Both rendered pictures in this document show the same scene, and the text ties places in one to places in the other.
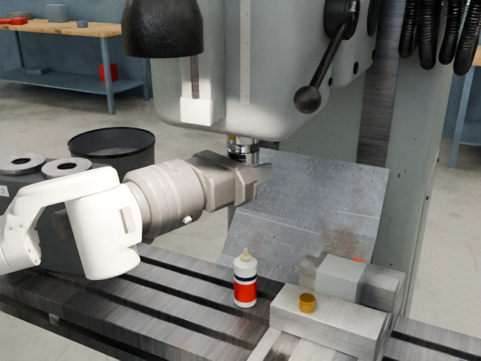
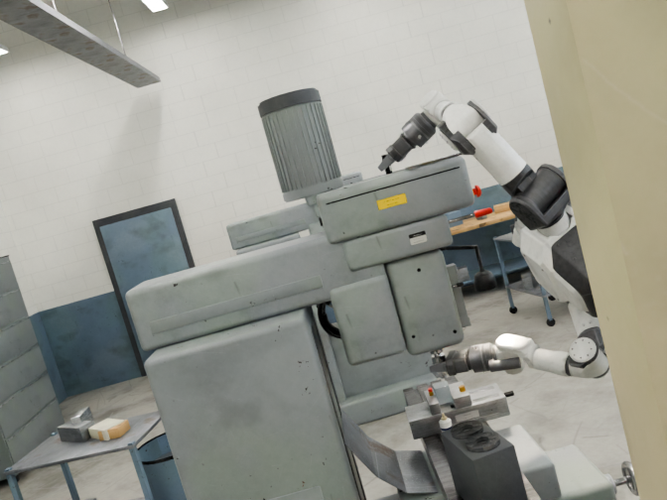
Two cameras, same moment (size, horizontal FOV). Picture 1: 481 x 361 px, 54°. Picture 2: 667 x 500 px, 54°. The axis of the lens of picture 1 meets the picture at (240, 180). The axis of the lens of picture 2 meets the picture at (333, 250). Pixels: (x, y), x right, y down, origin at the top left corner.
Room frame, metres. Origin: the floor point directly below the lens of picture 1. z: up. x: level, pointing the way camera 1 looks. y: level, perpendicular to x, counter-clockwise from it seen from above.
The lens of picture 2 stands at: (1.79, 1.80, 1.95)
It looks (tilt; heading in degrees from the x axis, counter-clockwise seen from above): 7 degrees down; 244
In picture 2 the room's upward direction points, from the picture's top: 16 degrees counter-clockwise
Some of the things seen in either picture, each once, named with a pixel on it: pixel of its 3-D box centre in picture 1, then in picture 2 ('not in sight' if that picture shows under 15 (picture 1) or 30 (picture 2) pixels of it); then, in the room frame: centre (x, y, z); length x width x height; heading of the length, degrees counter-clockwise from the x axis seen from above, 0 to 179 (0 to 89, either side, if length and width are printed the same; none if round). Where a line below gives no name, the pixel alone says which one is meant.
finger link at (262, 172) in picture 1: (258, 175); not in sight; (0.62, -0.03, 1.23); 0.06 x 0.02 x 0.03; 133
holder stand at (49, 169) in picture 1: (52, 210); (482, 467); (0.84, 0.37, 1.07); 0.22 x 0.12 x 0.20; 75
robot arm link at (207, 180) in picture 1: (194, 188); (466, 361); (0.58, 0.06, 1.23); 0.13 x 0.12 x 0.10; 43
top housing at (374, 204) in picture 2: not in sight; (391, 198); (0.66, -0.01, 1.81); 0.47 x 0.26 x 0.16; 154
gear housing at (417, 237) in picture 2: not in sight; (393, 239); (0.68, -0.02, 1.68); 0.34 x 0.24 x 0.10; 154
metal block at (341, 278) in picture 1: (340, 284); (442, 392); (0.58, -0.15, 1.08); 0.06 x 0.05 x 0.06; 62
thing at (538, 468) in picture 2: not in sight; (469, 477); (0.65, 0.00, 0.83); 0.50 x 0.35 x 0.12; 154
